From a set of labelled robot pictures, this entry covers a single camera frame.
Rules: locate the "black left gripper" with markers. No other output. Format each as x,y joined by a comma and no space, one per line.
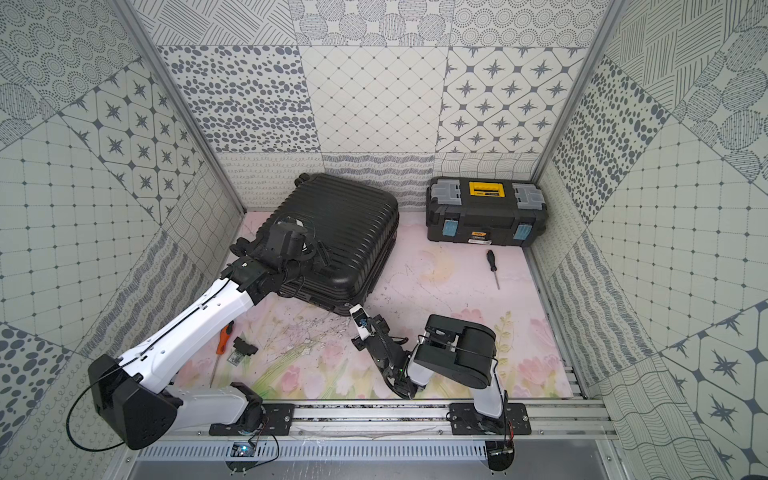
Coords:
298,241

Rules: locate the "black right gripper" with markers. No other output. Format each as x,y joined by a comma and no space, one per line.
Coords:
383,325

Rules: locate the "black ribbed hard-shell suitcase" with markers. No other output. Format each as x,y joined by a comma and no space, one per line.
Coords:
352,231

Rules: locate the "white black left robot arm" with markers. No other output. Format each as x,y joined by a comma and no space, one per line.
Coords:
133,393

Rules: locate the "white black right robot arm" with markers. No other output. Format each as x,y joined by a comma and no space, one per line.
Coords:
459,350

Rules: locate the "small black clip part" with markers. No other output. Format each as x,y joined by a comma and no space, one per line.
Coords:
241,350

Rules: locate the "black toolbox with yellow label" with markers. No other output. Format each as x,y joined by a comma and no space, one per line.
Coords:
484,211

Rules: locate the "white blue right wrist camera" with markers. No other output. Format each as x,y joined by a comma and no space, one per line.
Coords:
362,321

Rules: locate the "orange handled tool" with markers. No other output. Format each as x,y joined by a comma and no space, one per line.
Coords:
224,337

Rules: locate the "black handled screwdriver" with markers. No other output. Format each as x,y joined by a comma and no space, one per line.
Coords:
491,259

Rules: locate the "aluminium mounting rail frame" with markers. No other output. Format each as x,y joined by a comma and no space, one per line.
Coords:
571,438

